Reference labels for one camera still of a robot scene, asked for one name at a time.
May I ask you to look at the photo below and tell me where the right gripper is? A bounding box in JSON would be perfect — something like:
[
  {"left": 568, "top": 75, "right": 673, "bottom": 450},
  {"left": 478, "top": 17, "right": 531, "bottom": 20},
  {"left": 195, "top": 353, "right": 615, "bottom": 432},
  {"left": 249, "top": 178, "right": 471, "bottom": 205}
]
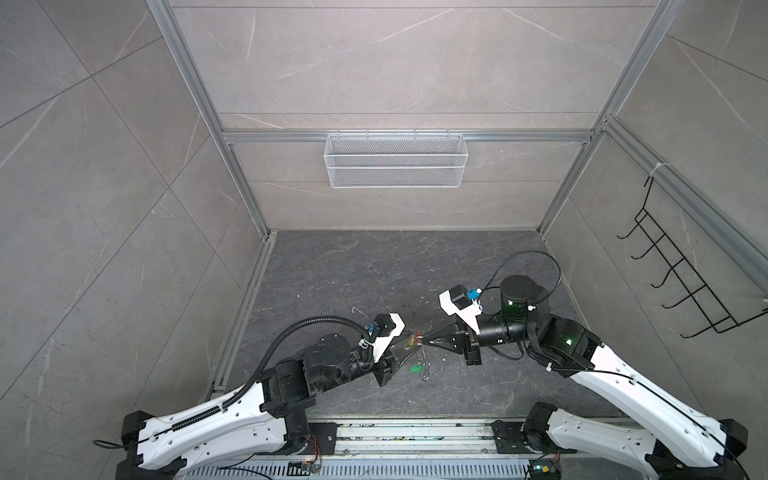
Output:
[{"left": 422, "top": 313, "right": 537, "bottom": 366}]

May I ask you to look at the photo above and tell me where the metal keyring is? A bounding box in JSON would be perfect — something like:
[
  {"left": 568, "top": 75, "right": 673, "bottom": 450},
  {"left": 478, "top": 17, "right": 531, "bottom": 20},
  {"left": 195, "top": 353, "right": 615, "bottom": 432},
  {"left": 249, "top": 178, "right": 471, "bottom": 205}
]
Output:
[{"left": 412, "top": 347, "right": 430, "bottom": 382}]

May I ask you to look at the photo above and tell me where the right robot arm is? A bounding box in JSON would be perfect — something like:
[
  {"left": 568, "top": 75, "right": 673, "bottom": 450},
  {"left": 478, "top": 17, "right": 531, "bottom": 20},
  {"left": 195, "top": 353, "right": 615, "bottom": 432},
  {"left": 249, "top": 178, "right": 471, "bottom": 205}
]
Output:
[{"left": 422, "top": 275, "right": 748, "bottom": 479}]

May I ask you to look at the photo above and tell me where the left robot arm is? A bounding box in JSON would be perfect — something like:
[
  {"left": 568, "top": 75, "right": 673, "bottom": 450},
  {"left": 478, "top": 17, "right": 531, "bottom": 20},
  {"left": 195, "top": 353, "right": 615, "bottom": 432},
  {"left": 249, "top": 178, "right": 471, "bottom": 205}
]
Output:
[{"left": 93, "top": 313, "right": 405, "bottom": 479}]

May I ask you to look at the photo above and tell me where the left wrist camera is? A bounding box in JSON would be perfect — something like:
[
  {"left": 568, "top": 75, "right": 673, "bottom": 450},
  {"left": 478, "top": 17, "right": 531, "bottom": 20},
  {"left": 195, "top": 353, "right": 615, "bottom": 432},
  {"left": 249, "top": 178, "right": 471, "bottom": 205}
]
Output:
[{"left": 359, "top": 313, "right": 405, "bottom": 360}]

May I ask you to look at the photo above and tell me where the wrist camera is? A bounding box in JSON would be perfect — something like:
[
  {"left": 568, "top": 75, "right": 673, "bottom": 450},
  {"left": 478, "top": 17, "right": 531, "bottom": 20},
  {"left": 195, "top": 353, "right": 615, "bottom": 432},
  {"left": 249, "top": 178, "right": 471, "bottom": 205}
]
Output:
[
  {"left": 359, "top": 313, "right": 405, "bottom": 360},
  {"left": 438, "top": 284, "right": 483, "bottom": 334}
]

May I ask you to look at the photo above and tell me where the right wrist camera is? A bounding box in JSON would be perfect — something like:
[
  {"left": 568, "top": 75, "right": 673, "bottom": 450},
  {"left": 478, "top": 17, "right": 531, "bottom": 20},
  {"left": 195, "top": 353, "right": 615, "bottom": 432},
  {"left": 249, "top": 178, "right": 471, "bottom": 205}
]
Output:
[{"left": 438, "top": 284, "right": 483, "bottom": 334}]

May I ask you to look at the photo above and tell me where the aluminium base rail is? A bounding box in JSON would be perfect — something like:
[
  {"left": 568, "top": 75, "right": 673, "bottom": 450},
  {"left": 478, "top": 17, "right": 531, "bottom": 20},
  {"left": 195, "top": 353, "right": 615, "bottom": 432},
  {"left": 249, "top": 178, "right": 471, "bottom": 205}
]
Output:
[{"left": 161, "top": 416, "right": 667, "bottom": 463}]

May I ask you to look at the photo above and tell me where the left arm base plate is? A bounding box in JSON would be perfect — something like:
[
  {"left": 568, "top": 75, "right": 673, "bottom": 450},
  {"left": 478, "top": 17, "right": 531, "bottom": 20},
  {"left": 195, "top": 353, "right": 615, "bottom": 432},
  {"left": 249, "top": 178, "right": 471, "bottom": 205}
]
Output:
[{"left": 301, "top": 422, "right": 339, "bottom": 457}]

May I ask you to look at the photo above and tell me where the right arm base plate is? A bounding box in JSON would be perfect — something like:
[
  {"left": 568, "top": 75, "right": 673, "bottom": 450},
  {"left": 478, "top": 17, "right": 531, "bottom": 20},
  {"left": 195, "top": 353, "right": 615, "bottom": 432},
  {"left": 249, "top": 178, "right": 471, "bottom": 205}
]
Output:
[{"left": 490, "top": 420, "right": 575, "bottom": 455}]

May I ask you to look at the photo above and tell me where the slotted cable duct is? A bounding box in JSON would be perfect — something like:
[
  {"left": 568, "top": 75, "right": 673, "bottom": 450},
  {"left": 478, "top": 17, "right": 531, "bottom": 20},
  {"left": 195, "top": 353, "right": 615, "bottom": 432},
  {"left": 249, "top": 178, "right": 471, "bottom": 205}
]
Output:
[{"left": 182, "top": 458, "right": 529, "bottom": 479}]

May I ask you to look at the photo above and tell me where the white wire mesh basket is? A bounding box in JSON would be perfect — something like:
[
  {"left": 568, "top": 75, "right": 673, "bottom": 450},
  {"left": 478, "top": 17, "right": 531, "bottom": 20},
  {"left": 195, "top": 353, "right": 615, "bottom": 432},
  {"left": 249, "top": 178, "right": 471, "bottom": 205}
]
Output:
[{"left": 323, "top": 133, "right": 469, "bottom": 189}]

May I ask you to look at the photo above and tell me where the black wire hook rack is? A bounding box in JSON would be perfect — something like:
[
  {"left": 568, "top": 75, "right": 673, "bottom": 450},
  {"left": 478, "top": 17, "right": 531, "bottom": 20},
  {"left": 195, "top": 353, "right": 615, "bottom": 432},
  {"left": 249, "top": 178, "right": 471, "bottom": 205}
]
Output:
[{"left": 616, "top": 176, "right": 767, "bottom": 339}]

